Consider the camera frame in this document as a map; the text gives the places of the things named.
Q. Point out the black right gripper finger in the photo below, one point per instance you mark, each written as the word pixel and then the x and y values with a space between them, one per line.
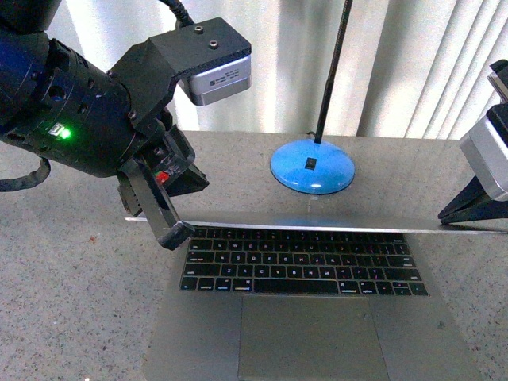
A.
pixel 473 210

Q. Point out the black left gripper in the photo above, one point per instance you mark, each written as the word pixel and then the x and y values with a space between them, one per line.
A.
pixel 103 124

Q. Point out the grey laptop with black keyboard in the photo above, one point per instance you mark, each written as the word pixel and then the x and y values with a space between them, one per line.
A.
pixel 267 296

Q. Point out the dark blue left robot arm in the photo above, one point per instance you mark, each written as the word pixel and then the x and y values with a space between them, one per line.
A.
pixel 24 53

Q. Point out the blue desk lamp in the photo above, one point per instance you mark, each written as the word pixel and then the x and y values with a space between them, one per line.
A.
pixel 315 166

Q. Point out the white window blinds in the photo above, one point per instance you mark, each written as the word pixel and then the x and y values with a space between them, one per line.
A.
pixel 413 69

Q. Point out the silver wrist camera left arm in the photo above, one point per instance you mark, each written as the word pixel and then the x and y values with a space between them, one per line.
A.
pixel 221 82

